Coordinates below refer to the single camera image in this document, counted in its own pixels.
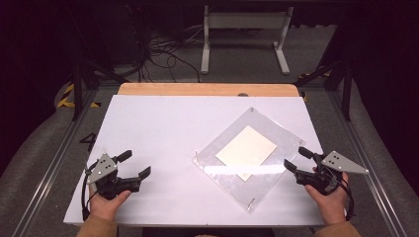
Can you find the white board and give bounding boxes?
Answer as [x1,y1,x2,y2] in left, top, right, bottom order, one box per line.
[63,95,331,228]

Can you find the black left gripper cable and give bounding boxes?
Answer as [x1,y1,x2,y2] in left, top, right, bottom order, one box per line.
[80,167,101,222]

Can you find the wooden table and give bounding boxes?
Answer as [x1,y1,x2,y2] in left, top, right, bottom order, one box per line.
[117,82,300,98]

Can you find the tangle of black floor cables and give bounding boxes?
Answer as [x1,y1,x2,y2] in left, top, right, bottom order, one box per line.
[136,31,203,84]

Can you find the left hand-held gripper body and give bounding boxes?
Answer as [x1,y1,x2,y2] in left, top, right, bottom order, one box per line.
[86,153,142,200]

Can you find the person's left hand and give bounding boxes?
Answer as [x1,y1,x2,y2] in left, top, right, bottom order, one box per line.
[88,189,132,222]

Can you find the cream card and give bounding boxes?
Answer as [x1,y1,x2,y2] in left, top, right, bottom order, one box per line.
[214,124,279,183]

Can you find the white metal stand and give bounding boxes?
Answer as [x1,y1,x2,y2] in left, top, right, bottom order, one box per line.
[200,4,294,76]

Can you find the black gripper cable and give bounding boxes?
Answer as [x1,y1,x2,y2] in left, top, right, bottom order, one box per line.
[80,167,101,222]
[335,179,357,221]

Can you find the clear acrylic frame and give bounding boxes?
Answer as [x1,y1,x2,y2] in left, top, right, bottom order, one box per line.
[192,106,306,212]

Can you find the person's right hand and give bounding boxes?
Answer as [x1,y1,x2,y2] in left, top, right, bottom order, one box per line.
[304,171,350,227]

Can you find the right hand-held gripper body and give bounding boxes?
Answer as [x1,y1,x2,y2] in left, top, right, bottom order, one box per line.
[294,150,371,197]

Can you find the black tripod stand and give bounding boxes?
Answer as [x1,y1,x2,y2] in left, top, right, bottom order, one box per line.
[293,58,356,121]
[69,57,130,121]

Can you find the yellow black floor tape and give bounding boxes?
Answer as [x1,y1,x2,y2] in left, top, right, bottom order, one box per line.
[56,82,102,109]
[297,66,331,80]

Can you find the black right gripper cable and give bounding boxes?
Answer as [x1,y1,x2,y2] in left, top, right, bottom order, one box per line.
[335,179,357,221]

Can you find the aluminium rail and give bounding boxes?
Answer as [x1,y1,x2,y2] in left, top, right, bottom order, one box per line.
[11,88,101,237]
[328,89,410,237]

